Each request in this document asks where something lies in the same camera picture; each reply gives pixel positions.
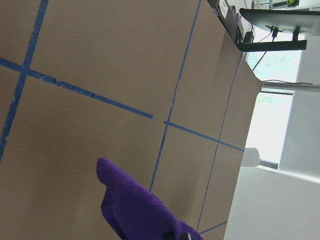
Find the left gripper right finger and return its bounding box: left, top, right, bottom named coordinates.
left=180, top=232, right=192, bottom=240

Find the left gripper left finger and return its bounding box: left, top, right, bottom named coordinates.
left=164, top=232, right=175, bottom=240

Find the purple microfibre towel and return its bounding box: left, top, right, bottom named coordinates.
left=96, top=158, right=202, bottom=240

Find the black computer box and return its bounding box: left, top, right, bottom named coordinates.
left=208, top=0, right=245, bottom=44

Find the clear plastic water bottle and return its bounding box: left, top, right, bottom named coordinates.
left=251, top=0, right=300, bottom=10

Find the black monitor with stand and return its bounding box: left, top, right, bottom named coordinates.
left=237, top=8, right=320, bottom=52

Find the black table cable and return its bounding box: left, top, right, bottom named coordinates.
left=251, top=29, right=276, bottom=71

